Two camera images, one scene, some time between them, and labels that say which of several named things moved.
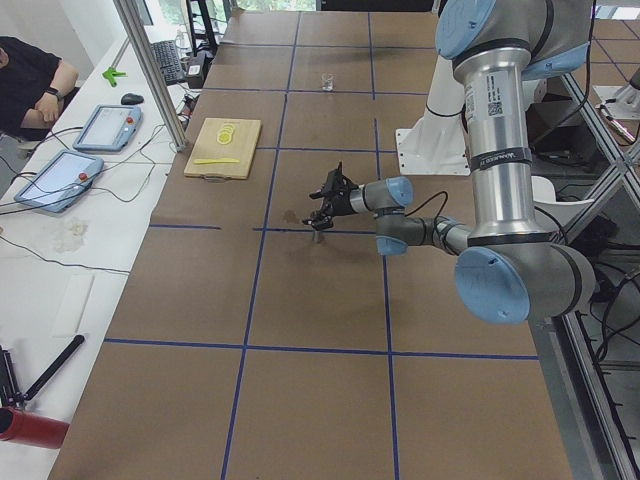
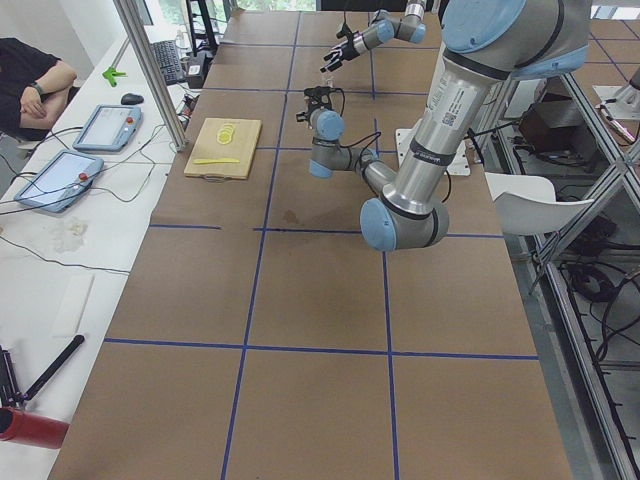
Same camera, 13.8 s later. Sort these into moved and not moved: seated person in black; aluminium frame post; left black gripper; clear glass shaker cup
Moved: left black gripper
Not moved: aluminium frame post; seated person in black; clear glass shaker cup
